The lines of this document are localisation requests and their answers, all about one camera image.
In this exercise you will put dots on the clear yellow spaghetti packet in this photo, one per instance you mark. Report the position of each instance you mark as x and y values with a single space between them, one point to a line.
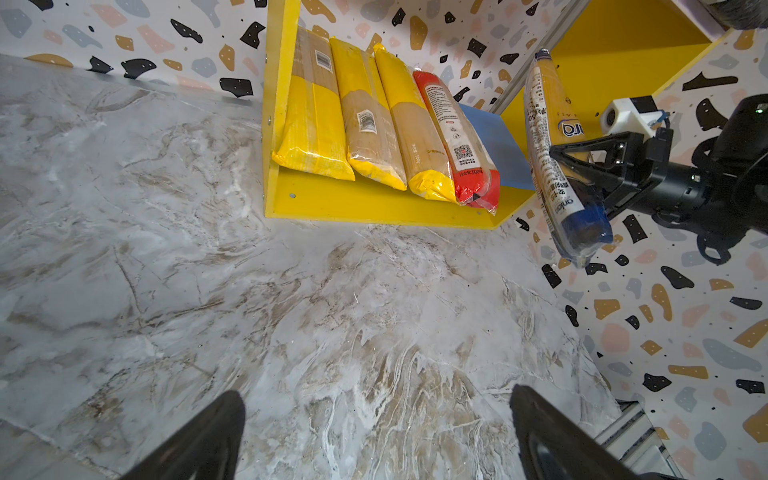
372 146

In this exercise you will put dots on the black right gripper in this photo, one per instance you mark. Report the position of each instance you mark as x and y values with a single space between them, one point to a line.
630 171

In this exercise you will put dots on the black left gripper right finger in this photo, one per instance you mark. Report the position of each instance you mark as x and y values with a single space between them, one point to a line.
553 447

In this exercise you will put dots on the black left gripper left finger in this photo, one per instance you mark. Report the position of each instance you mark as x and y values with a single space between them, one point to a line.
206 447

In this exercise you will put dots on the red pasta packet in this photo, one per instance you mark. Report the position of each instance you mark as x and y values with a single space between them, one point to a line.
475 177

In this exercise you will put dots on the dark blue pasta bag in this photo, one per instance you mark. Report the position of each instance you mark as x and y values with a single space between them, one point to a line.
573 206

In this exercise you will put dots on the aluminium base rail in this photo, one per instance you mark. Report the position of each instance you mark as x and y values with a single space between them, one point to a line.
634 442

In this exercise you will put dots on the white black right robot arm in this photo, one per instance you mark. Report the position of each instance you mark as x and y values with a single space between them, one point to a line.
719 197

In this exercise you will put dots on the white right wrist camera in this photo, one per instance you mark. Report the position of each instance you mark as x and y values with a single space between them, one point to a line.
635 114

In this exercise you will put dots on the yellow spaghetti bag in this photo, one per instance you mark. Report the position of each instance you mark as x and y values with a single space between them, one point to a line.
314 139

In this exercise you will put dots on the yellow spaghetti box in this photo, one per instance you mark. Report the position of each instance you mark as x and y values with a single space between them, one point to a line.
427 167

